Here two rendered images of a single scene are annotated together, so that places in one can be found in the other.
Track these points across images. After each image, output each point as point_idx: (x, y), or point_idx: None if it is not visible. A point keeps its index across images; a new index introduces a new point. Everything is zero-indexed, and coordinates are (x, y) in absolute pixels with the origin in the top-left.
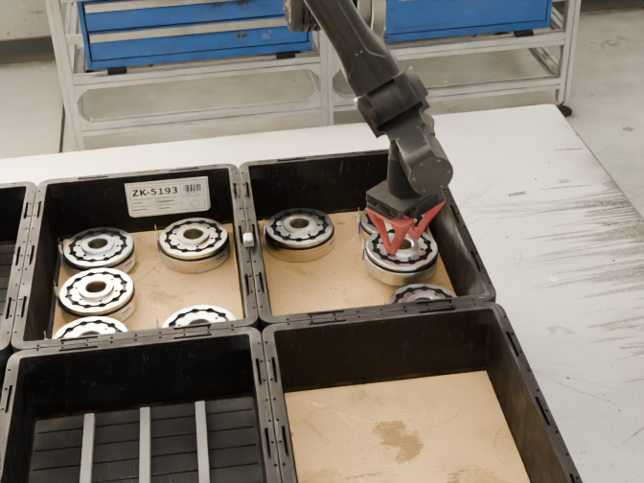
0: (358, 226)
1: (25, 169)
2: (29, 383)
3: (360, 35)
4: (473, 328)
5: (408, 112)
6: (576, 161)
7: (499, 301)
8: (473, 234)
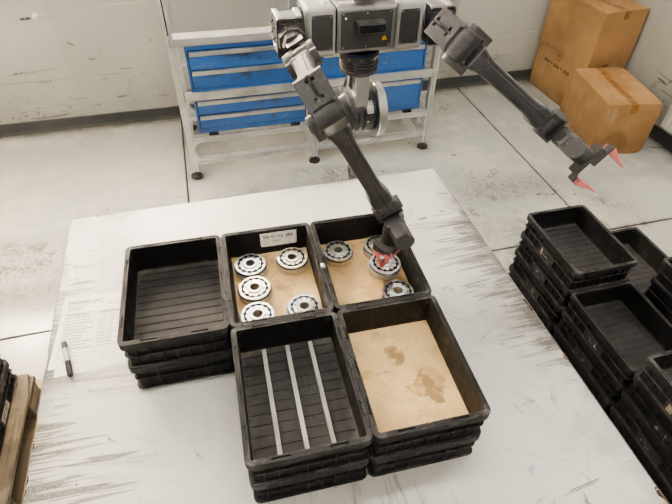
0: (363, 249)
1: (195, 209)
2: (238, 340)
3: (378, 187)
4: (422, 305)
5: (394, 213)
6: (446, 200)
7: None
8: None
